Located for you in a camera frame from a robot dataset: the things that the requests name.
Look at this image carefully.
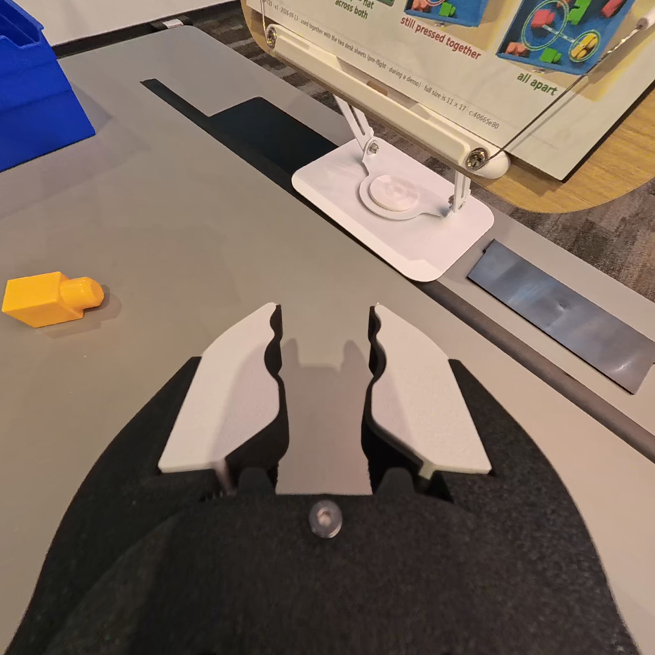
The grey desk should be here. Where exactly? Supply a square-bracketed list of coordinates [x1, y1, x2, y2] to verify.
[0, 26, 655, 655]

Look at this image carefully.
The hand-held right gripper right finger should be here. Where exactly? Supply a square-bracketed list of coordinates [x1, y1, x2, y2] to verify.
[361, 302, 493, 493]

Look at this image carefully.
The blue plastic bin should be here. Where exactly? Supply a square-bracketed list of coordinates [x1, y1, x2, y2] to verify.
[0, 0, 96, 173]

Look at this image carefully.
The black flat plate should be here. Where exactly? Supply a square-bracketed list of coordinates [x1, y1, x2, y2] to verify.
[467, 239, 655, 395]

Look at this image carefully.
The printed instruction sheet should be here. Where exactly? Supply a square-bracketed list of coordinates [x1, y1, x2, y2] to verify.
[246, 0, 655, 182]

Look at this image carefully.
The instruction sheet on stand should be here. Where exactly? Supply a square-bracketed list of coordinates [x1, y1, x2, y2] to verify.
[241, 0, 655, 282]

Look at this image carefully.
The yellow one-stud toy block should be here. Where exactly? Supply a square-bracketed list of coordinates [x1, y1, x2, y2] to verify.
[1, 271, 105, 328]

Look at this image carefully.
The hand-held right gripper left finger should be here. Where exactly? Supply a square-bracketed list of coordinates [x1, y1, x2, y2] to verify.
[158, 302, 290, 496]

